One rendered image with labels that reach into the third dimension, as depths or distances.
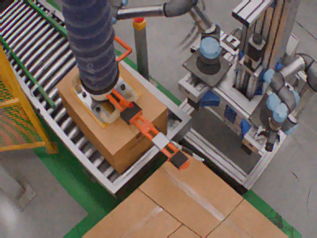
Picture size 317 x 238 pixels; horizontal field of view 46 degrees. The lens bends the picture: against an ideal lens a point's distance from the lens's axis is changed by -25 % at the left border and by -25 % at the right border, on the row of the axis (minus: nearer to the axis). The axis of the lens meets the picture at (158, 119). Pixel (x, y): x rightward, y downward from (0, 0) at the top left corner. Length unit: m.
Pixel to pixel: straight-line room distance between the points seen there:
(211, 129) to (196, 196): 0.69
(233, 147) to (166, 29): 1.28
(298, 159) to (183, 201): 1.28
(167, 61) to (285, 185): 1.53
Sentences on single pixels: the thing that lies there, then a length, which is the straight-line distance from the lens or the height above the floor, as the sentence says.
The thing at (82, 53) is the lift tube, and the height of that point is 1.63.
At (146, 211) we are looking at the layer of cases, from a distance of 2.89.
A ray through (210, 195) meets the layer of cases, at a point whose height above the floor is 0.54.
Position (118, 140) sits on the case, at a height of 0.95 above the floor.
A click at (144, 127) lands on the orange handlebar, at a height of 1.09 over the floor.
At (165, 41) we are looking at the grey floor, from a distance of 3.97.
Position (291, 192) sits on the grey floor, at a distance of 3.62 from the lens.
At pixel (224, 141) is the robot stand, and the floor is 0.21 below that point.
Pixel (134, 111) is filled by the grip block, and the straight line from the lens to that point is 2.49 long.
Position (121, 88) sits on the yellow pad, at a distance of 2.66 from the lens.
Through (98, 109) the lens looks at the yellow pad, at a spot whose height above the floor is 1.00.
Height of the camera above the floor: 3.38
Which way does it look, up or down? 68 degrees down
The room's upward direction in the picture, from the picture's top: 3 degrees counter-clockwise
